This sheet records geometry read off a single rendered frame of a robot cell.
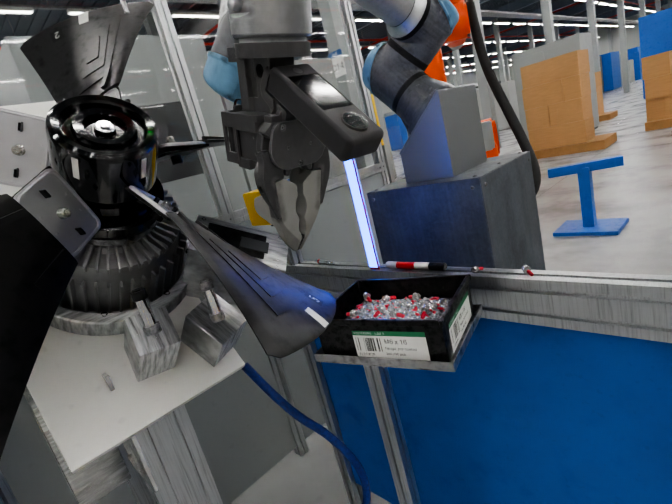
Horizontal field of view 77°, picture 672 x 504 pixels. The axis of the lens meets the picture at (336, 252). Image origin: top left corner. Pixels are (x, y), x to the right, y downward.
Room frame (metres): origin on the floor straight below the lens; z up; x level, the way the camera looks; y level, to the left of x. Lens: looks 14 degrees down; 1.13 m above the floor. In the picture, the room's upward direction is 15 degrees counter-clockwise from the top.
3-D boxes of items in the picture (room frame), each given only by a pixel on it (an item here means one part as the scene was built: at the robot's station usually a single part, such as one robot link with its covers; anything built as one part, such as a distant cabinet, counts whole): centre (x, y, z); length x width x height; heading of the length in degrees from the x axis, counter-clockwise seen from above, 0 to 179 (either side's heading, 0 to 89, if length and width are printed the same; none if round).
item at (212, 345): (0.62, 0.22, 0.91); 0.12 x 0.08 x 0.12; 41
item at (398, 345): (0.64, -0.07, 0.84); 0.22 x 0.17 x 0.07; 57
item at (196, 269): (0.69, 0.17, 0.98); 0.20 x 0.16 x 0.20; 41
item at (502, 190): (1.05, -0.32, 0.50); 0.30 x 0.30 x 1.00; 44
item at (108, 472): (0.74, 0.58, 0.73); 0.15 x 0.09 x 0.22; 41
